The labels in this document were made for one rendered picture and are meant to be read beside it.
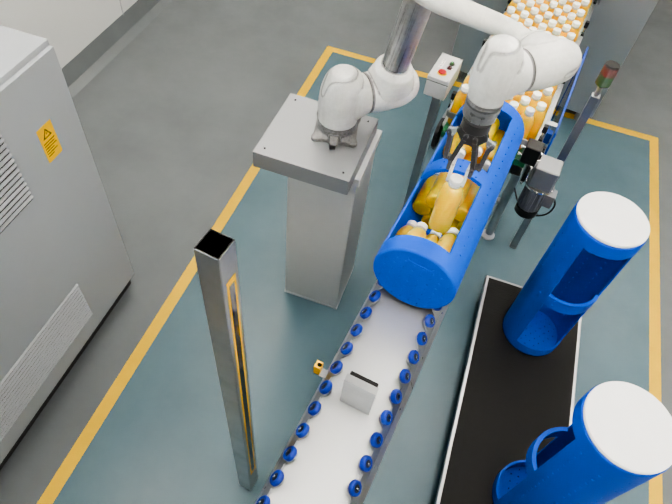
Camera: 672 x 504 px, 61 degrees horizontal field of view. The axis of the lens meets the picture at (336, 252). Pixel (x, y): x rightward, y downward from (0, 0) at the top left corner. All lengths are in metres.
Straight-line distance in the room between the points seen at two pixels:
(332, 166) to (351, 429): 0.96
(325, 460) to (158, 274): 1.76
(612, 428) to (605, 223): 0.82
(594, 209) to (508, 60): 1.14
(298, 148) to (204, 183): 1.45
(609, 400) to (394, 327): 0.69
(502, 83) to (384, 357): 0.94
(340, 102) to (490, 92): 0.85
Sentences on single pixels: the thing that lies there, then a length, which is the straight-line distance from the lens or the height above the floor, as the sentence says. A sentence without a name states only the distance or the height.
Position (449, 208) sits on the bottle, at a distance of 1.68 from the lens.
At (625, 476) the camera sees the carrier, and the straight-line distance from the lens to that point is 1.91.
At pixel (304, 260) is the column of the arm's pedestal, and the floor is 0.34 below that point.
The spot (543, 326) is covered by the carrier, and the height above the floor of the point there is 0.16.
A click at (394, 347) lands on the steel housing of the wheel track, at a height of 0.93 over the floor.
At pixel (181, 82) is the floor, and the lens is 4.35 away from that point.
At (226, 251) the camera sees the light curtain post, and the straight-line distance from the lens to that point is 1.12.
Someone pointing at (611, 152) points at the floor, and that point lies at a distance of 4.47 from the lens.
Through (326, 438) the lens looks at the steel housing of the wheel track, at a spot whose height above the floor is 0.93.
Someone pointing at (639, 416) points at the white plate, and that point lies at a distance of 1.96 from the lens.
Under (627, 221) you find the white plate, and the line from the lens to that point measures 2.42.
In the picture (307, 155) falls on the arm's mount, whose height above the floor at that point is 1.08.
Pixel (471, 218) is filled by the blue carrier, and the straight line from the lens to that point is 1.92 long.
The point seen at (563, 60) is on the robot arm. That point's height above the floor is 1.85.
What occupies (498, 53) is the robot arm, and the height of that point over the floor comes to 1.89.
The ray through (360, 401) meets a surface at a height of 1.00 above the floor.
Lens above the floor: 2.59
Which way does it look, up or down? 53 degrees down
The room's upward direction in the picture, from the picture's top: 8 degrees clockwise
